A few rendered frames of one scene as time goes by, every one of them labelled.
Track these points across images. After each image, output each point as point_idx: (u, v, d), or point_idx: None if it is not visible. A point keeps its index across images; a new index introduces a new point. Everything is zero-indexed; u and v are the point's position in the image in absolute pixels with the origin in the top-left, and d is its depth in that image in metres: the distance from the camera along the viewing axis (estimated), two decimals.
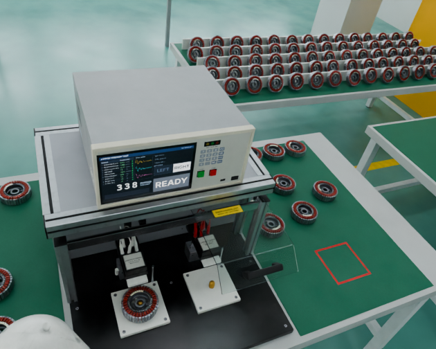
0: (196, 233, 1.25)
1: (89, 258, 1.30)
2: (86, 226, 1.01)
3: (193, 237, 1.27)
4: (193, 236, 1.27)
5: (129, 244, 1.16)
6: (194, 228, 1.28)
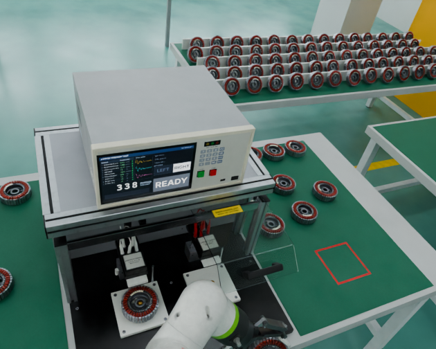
0: (196, 233, 1.25)
1: (89, 258, 1.30)
2: (86, 226, 1.01)
3: (193, 237, 1.27)
4: (193, 236, 1.27)
5: (129, 244, 1.16)
6: (194, 228, 1.28)
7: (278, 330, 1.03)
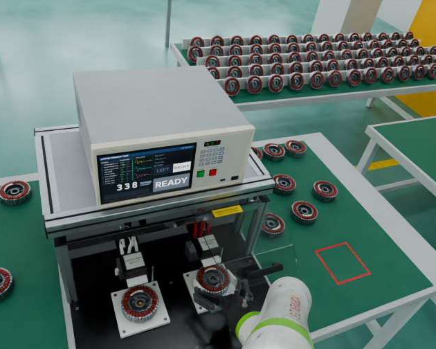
0: (196, 233, 1.25)
1: (89, 258, 1.30)
2: (86, 226, 1.01)
3: (193, 237, 1.27)
4: (193, 236, 1.27)
5: (129, 244, 1.16)
6: (194, 228, 1.28)
7: (200, 295, 1.16)
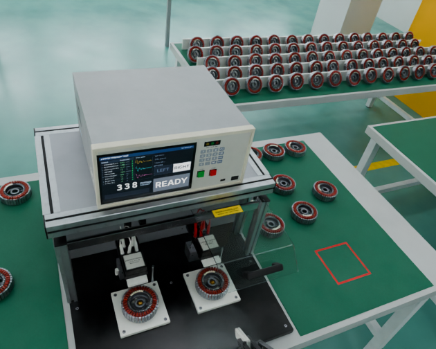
0: (196, 233, 1.25)
1: (89, 258, 1.30)
2: (86, 226, 1.01)
3: (193, 237, 1.27)
4: (193, 236, 1.27)
5: (129, 244, 1.16)
6: (194, 228, 1.28)
7: (254, 347, 1.05)
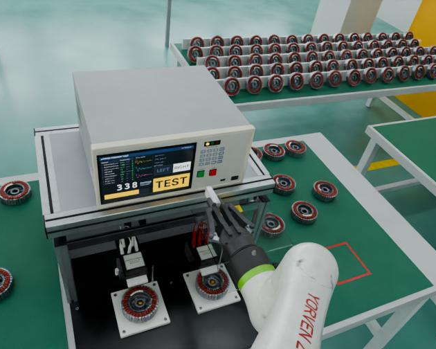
0: (195, 242, 1.28)
1: (89, 258, 1.30)
2: (86, 226, 1.01)
3: (192, 246, 1.30)
4: (192, 245, 1.30)
5: (129, 244, 1.16)
6: (193, 238, 1.31)
7: (223, 209, 1.00)
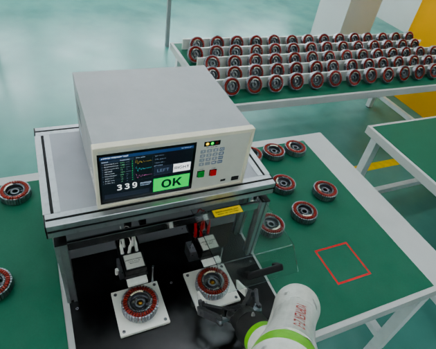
0: (196, 233, 1.25)
1: (89, 258, 1.30)
2: (86, 226, 1.01)
3: (193, 237, 1.27)
4: (193, 236, 1.27)
5: (129, 244, 1.16)
6: (194, 228, 1.28)
7: (251, 294, 1.18)
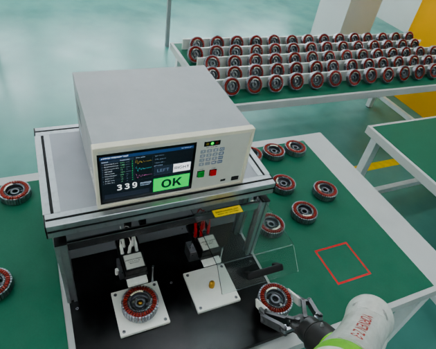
0: (196, 233, 1.25)
1: (89, 258, 1.30)
2: (86, 226, 1.01)
3: (193, 237, 1.27)
4: (193, 236, 1.27)
5: (129, 244, 1.16)
6: (194, 228, 1.28)
7: (304, 303, 1.19)
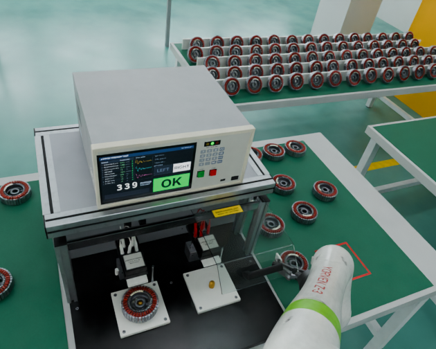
0: (196, 233, 1.25)
1: (89, 258, 1.30)
2: (86, 226, 1.01)
3: (193, 237, 1.27)
4: (193, 236, 1.27)
5: (129, 244, 1.16)
6: (194, 228, 1.28)
7: None
